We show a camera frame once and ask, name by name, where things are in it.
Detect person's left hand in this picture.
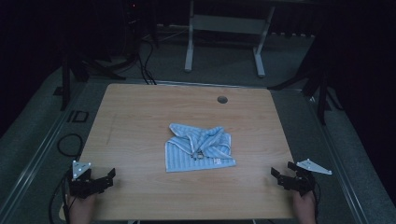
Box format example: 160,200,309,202
66,192,98,224

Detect metal floor rail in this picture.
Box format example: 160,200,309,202
0,81,92,218
303,91,372,224

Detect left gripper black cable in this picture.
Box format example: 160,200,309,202
48,169,75,224

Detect white desk frame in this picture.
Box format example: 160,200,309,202
184,0,276,78

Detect black cable loop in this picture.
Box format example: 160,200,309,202
56,133,85,158

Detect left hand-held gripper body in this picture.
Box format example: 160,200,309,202
67,160,107,200

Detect black metal stand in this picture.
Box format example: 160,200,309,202
268,62,345,126
53,43,127,112

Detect blue striped towel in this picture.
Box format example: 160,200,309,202
163,122,237,174

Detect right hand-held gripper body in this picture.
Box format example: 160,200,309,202
279,158,333,197

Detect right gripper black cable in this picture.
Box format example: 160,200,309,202
311,181,322,224

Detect person's right hand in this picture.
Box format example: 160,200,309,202
291,190,318,224

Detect black floor cables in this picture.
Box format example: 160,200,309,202
135,38,158,86

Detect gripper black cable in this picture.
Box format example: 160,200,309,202
311,181,322,224
48,169,75,224

